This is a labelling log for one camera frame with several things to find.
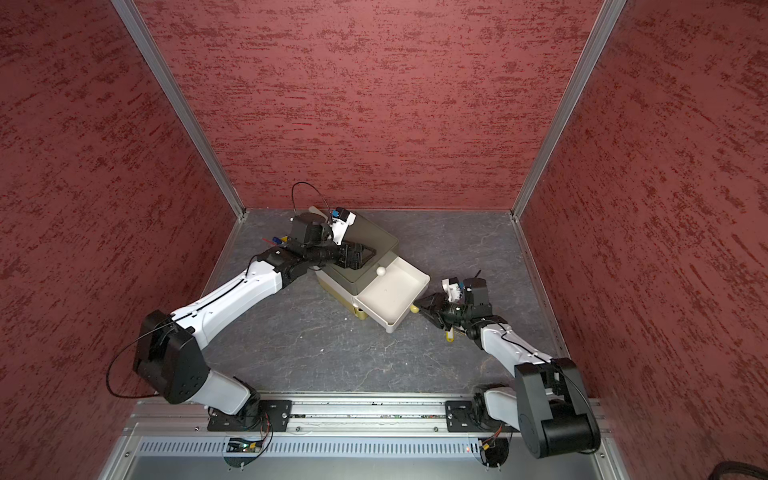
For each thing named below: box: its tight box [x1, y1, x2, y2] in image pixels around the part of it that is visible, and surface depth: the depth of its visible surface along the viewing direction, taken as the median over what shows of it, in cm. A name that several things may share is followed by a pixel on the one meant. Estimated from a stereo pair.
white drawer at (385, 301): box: [353, 257, 431, 333], surface depth 90 cm
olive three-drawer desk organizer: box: [315, 216, 399, 321], surface depth 83 cm
